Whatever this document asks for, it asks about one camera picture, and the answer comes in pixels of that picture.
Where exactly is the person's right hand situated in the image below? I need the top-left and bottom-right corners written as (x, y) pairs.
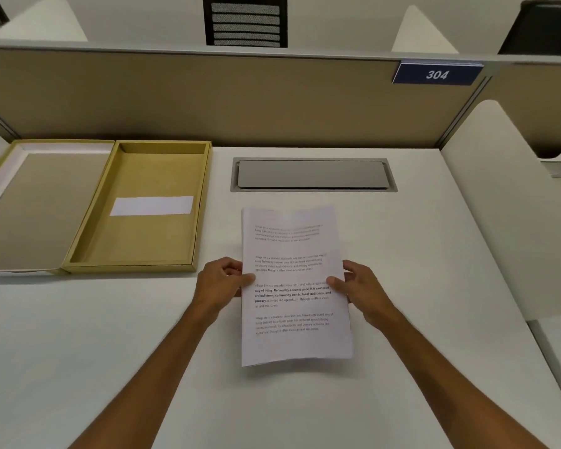
top-left (326, 260), bottom-right (395, 326)

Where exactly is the white paper slip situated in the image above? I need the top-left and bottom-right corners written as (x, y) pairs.
top-left (110, 196), bottom-right (194, 216)

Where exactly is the white triangular divider panel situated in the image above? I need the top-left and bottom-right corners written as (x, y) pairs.
top-left (391, 5), bottom-right (460, 55)
top-left (0, 0), bottom-right (89, 42)

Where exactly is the person's right forearm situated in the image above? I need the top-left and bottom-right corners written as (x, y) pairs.
top-left (373, 307), bottom-right (549, 449)

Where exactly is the printed white paper sheet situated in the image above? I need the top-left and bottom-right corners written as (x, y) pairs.
top-left (241, 205), bottom-right (353, 367)

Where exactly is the grey desk cable flap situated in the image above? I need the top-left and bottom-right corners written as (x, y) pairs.
top-left (230, 157), bottom-right (398, 194)

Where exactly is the blue number sign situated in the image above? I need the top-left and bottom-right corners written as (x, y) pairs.
top-left (392, 62), bottom-right (485, 85)

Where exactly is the person's left hand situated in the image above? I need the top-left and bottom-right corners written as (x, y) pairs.
top-left (192, 257), bottom-right (257, 319)

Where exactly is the yellow cardboard box tray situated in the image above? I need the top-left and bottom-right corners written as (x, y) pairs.
top-left (62, 140), bottom-right (213, 275)

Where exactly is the black mesh office chair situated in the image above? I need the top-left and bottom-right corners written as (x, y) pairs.
top-left (497, 0), bottom-right (561, 56)

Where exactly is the person's left forearm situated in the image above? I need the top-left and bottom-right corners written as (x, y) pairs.
top-left (68, 300), bottom-right (225, 449)

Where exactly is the beige desk partition panel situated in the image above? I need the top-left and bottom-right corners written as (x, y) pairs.
top-left (0, 38), bottom-right (561, 159)

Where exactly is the white side divider panel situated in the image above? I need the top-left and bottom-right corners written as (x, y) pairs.
top-left (440, 99), bottom-right (561, 321)

